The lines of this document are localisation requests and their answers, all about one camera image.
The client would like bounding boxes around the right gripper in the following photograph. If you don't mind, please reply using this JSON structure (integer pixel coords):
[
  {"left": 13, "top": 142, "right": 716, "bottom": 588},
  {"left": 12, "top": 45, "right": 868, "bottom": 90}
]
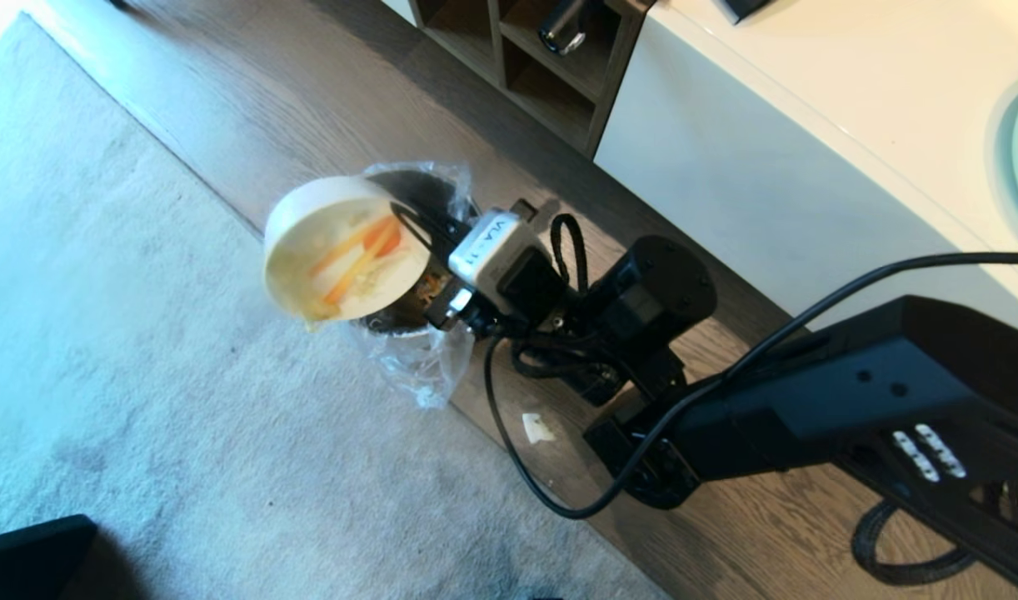
[{"left": 389, "top": 202, "right": 511, "bottom": 338}]

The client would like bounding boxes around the white round bowl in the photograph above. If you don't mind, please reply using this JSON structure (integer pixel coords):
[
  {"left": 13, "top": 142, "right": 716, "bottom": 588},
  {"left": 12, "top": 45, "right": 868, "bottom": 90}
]
[{"left": 262, "top": 174, "right": 432, "bottom": 325}]

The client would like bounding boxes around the black trash bin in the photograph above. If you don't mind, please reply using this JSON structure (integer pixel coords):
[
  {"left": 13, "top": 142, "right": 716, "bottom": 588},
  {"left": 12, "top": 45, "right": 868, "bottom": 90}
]
[{"left": 355, "top": 163, "right": 482, "bottom": 338}]

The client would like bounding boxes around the dark wooden shelf unit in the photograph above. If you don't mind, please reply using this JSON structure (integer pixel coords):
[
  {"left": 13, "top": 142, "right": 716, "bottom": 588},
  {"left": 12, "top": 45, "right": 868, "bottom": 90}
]
[{"left": 408, "top": 0, "right": 653, "bottom": 160}]

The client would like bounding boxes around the black cylindrical object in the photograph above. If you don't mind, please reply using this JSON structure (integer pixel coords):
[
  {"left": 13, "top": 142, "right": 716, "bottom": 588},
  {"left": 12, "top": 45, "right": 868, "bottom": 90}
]
[{"left": 537, "top": 0, "right": 595, "bottom": 57}]

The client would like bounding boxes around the grey rug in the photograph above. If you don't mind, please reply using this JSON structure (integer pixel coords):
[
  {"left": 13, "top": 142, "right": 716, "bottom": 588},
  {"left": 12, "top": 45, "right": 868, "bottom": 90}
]
[{"left": 0, "top": 12, "right": 670, "bottom": 600}]

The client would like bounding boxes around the black flat object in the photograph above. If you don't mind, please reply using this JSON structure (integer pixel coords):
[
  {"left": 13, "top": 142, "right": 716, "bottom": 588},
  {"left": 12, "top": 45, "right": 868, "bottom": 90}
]
[{"left": 716, "top": 0, "right": 771, "bottom": 25}]

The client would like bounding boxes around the white cabinet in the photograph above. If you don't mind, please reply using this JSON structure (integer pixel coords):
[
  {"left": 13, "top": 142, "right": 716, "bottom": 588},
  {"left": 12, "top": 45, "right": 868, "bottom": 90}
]
[{"left": 593, "top": 0, "right": 1018, "bottom": 337}]

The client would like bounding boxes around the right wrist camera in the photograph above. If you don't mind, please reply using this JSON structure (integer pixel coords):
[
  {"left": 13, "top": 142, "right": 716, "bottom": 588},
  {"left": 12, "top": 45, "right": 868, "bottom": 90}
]
[{"left": 447, "top": 209, "right": 570, "bottom": 319}]

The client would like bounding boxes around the black braided cable loop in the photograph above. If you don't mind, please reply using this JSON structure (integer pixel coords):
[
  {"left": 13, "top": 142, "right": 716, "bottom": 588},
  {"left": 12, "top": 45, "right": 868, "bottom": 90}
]
[{"left": 550, "top": 213, "right": 591, "bottom": 294}]

